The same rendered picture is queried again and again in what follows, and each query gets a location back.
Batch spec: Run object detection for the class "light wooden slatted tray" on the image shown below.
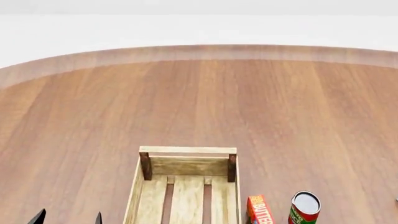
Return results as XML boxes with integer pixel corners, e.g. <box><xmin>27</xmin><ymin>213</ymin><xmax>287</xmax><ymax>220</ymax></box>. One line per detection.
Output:
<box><xmin>123</xmin><ymin>146</ymin><xmax>243</xmax><ymax>224</ymax></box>

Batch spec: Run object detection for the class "orange butter box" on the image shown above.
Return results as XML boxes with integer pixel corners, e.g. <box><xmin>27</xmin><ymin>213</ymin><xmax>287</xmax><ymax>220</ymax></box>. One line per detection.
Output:
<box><xmin>247</xmin><ymin>194</ymin><xmax>275</xmax><ymax>224</ymax></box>

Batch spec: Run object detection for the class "red green tomato sauce can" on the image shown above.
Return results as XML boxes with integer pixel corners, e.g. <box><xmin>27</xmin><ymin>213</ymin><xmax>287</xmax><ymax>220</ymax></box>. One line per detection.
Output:
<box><xmin>288</xmin><ymin>190</ymin><xmax>322</xmax><ymax>224</ymax></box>

